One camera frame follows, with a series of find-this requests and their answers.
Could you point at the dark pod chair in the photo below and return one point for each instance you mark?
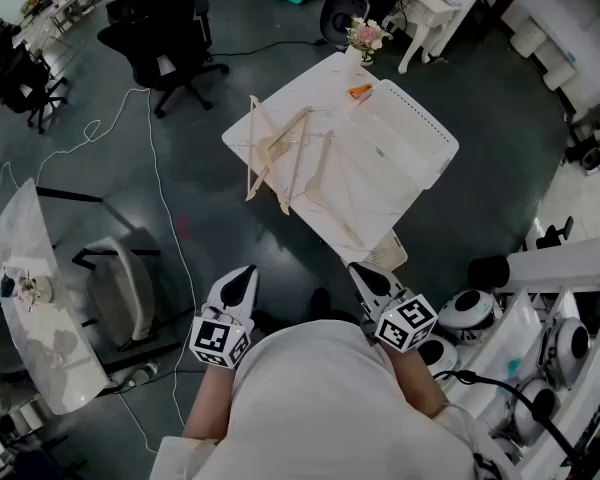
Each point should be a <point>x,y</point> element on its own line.
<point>340,13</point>

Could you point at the curved white marble counter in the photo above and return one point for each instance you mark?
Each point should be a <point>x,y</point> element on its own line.
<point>45,328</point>

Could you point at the orange packet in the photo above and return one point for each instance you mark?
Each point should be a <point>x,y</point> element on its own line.
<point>360,90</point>

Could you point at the small flower pot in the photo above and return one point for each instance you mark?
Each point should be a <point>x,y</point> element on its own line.
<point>35,290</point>

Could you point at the wooden hanger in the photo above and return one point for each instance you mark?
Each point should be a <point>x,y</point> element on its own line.
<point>325,158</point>
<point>267,150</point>
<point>250,133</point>

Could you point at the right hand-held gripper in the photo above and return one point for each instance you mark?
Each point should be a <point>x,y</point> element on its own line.
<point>405,323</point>

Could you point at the grey armchair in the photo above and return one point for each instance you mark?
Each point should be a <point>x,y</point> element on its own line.
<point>120,293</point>

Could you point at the pink flower bouquet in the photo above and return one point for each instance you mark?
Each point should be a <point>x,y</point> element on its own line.
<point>367,33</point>

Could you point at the black office chair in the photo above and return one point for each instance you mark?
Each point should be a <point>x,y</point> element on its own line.
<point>155,43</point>
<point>15,78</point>

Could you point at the black metal frame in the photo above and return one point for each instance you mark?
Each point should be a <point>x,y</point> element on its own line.
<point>70,195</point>

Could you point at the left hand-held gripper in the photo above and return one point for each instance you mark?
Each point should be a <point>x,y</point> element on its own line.
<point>215,338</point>

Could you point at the person's left forearm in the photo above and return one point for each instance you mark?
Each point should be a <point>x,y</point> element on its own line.
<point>210,403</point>

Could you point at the white round device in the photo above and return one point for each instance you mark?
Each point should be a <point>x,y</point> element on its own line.
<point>570,348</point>
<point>467,313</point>
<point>537,410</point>
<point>437,358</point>

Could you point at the cluttered white desk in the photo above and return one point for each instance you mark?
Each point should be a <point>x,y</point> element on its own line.
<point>70,3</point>

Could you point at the person's white shirt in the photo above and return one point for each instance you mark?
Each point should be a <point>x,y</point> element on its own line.
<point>320,398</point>

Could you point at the white perforated plastic basket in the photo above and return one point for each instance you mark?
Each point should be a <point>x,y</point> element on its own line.
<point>395,133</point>

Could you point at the person's right forearm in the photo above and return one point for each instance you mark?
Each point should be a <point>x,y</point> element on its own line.
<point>415,383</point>

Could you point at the white ornate table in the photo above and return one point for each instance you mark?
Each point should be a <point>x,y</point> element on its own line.
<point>440,18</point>

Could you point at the white power strip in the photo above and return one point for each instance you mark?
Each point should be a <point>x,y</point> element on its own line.
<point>142,375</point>

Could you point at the black wheeled equipment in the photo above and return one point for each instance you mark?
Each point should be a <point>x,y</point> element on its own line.
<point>592,153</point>

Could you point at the white shelf rack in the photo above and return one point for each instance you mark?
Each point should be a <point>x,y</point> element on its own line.
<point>570,263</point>

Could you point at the dark bottle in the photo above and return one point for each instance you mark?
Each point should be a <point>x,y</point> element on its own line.
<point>7,287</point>

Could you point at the white vase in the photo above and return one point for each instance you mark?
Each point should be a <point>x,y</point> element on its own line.
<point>354,59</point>

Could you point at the white laundry basket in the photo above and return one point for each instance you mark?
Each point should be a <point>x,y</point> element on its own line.
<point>387,255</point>

